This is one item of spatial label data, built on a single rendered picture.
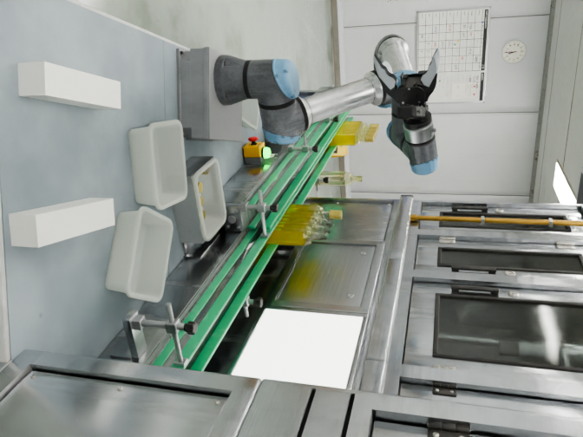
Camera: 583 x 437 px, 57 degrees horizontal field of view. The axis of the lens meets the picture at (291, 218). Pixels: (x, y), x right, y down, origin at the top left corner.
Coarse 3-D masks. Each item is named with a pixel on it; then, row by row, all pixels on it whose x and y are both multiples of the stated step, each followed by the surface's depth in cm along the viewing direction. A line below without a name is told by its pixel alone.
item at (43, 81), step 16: (32, 64) 99; (48, 64) 99; (32, 80) 99; (48, 80) 99; (64, 80) 103; (80, 80) 108; (96, 80) 113; (112, 80) 118; (32, 96) 101; (48, 96) 101; (64, 96) 104; (80, 96) 108; (96, 96) 113; (112, 96) 118
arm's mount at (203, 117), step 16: (208, 48) 155; (176, 64) 158; (192, 64) 157; (208, 64) 155; (192, 80) 157; (208, 80) 156; (192, 96) 158; (208, 96) 156; (192, 112) 158; (208, 112) 157; (224, 112) 167; (240, 112) 181; (192, 128) 159; (208, 128) 157; (224, 128) 168; (240, 128) 181
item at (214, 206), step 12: (204, 168) 158; (216, 168) 168; (204, 180) 170; (216, 180) 170; (204, 192) 172; (216, 192) 171; (204, 204) 174; (216, 204) 173; (216, 216) 175; (204, 228) 159; (216, 228) 168
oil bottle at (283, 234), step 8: (272, 232) 186; (280, 232) 185; (288, 232) 184; (296, 232) 184; (304, 232) 183; (312, 232) 185; (272, 240) 187; (280, 240) 187; (288, 240) 186; (296, 240) 185; (304, 240) 184
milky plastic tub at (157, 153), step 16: (144, 128) 134; (160, 128) 148; (176, 128) 147; (144, 144) 134; (160, 144) 149; (176, 144) 148; (144, 160) 135; (160, 160) 150; (176, 160) 149; (144, 176) 136; (160, 176) 151; (176, 176) 150; (144, 192) 137; (160, 192) 151; (176, 192) 151; (160, 208) 138
